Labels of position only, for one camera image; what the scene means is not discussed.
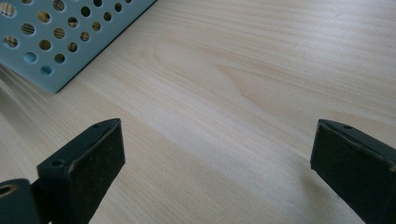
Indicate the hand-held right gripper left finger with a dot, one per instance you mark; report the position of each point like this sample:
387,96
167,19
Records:
84,168

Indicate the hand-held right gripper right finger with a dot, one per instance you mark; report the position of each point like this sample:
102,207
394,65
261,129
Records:
355,171

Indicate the light blue plastic basket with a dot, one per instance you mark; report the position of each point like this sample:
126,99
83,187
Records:
28,67

